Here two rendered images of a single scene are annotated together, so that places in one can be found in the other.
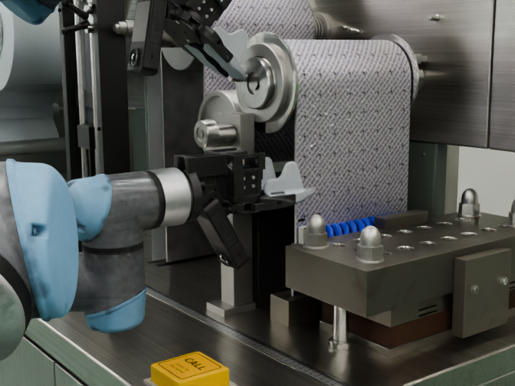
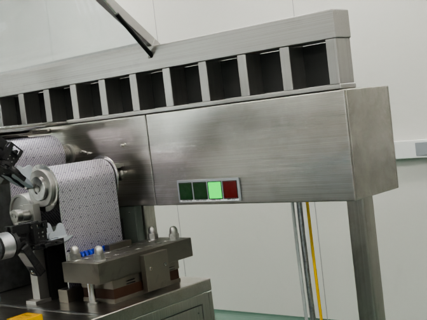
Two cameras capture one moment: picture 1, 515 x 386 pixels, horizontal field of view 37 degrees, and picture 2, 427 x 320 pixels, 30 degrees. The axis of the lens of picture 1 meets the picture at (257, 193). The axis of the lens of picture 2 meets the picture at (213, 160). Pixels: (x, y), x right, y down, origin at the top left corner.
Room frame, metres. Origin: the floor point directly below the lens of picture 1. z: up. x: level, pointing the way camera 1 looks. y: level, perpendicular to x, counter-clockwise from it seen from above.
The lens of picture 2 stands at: (-1.37, 0.02, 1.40)
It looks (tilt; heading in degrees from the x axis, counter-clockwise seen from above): 3 degrees down; 347
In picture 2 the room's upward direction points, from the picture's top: 7 degrees counter-clockwise
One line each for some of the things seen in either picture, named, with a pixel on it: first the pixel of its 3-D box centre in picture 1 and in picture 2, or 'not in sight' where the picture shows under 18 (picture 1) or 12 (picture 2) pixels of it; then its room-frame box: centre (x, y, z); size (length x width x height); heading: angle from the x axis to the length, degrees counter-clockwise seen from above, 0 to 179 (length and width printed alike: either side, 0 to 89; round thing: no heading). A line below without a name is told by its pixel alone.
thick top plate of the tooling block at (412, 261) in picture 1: (425, 255); (129, 258); (1.08, -0.25, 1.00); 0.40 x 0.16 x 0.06; 126
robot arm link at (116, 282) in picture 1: (101, 282); not in sight; (0.92, 0.20, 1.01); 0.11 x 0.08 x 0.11; 85
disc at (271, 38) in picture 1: (265, 83); (42, 188); (1.13, -0.01, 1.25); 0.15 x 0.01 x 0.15; 36
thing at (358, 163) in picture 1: (354, 173); (92, 225); (1.16, -0.15, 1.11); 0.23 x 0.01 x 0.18; 126
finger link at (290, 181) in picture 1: (291, 181); (61, 232); (1.05, -0.05, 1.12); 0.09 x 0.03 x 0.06; 118
